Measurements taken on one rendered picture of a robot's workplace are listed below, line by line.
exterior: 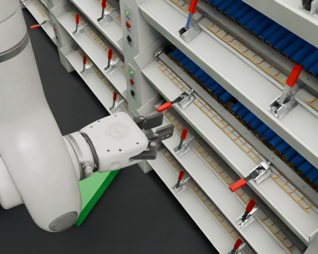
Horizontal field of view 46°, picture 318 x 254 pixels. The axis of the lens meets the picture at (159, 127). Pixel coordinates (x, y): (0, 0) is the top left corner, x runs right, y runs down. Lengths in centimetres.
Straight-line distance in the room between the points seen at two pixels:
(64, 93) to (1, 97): 126
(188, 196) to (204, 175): 20
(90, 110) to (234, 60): 100
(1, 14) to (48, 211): 28
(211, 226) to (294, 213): 43
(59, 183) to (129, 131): 20
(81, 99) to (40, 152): 119
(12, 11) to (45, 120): 16
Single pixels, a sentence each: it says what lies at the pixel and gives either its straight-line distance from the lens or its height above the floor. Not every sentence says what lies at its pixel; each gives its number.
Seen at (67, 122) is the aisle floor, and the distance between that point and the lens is 161.
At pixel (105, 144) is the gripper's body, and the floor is 63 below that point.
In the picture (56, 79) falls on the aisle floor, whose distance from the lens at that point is 183.
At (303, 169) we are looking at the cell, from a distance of 80.
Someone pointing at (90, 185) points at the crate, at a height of 0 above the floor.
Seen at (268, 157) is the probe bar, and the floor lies 53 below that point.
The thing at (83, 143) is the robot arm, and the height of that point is 65.
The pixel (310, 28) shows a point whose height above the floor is 85.
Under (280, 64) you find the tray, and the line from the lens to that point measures 70.
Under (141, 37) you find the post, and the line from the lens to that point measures 99.
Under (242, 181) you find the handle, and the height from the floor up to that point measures 51.
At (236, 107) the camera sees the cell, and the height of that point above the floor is 54.
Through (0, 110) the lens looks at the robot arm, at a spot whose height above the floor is 80.
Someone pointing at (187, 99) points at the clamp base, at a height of 51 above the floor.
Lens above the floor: 113
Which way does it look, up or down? 47 degrees down
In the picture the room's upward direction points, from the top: straight up
